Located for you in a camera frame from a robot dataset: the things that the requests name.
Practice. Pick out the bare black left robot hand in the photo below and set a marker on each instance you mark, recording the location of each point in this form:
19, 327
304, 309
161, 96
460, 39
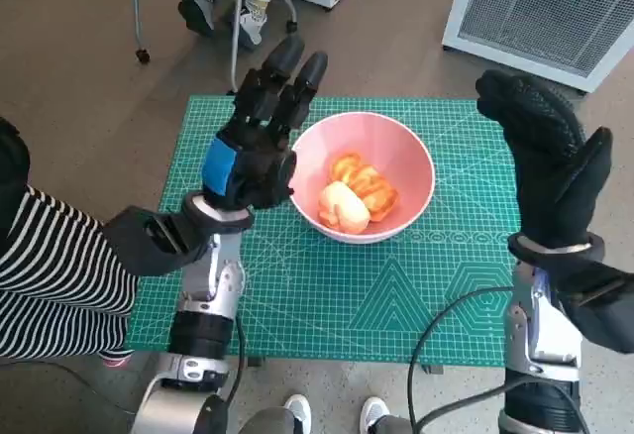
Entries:
257, 166

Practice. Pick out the person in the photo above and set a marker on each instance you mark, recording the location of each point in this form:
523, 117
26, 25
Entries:
255, 8
59, 275

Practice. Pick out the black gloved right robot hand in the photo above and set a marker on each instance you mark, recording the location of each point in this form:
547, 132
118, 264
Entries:
550, 181

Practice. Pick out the white shoe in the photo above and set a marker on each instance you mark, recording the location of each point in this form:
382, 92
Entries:
374, 411
298, 411

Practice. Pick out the pink bowl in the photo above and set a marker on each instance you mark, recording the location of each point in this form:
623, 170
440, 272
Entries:
386, 141

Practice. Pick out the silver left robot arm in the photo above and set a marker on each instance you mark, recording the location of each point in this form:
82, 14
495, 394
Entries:
203, 325

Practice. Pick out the large white mesh cabinet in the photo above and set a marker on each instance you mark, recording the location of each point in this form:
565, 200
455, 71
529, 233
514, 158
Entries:
540, 8

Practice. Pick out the long braided bread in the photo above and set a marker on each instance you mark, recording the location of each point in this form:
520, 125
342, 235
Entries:
371, 186

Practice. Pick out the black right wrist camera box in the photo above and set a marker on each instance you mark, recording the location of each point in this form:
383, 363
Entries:
604, 305

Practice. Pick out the round bread bun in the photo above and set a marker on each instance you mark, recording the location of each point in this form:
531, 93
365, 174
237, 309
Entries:
344, 208

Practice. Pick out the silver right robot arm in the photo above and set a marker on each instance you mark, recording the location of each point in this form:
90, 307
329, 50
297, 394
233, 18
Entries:
540, 335

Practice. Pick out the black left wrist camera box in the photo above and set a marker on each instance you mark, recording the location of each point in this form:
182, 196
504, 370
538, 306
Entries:
143, 246

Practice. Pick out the green cutting mat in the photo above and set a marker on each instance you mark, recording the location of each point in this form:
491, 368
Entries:
322, 295

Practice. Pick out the grey leg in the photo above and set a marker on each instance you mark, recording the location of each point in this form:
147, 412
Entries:
267, 421
393, 426

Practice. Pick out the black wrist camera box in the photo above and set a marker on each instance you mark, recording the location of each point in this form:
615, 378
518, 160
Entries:
604, 305
143, 246

